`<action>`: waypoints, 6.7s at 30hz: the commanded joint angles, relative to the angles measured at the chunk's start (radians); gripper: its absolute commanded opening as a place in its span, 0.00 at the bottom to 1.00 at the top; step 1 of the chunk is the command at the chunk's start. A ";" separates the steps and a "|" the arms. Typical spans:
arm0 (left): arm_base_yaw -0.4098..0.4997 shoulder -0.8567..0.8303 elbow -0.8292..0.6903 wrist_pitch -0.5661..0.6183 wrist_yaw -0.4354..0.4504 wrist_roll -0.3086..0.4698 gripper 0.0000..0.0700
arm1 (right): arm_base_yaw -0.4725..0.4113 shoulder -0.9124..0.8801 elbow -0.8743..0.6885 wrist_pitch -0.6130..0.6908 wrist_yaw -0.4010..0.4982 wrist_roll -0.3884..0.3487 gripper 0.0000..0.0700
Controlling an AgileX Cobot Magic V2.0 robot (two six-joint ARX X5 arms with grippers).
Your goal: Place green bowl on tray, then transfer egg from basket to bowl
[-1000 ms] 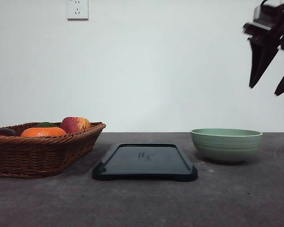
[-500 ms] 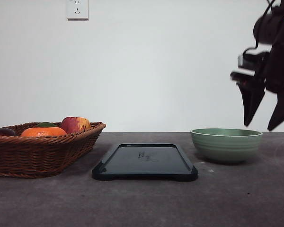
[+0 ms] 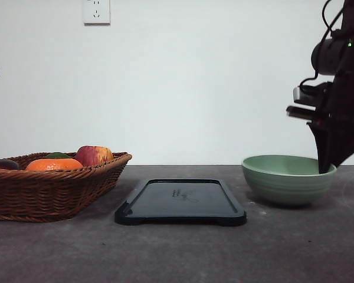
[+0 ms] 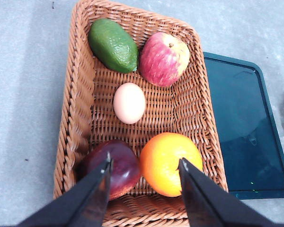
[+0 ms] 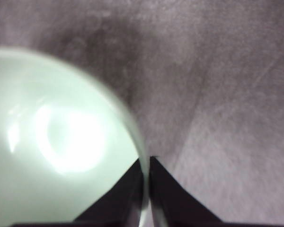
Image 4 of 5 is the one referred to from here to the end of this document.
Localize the orange fruit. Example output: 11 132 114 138
140 132 203 197

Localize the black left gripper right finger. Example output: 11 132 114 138
177 158 280 227

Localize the red yellow apple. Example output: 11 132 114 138
140 32 190 87

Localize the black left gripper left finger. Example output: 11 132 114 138
17 152 113 227

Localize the beige egg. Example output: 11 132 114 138
113 82 146 124

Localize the green avocado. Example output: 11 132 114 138
88 18 139 73

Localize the brown wicker basket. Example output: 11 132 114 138
53 0 229 227

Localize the dark teal rectangular tray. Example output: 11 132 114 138
204 52 284 200

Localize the dark purple plum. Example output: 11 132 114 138
77 140 141 200

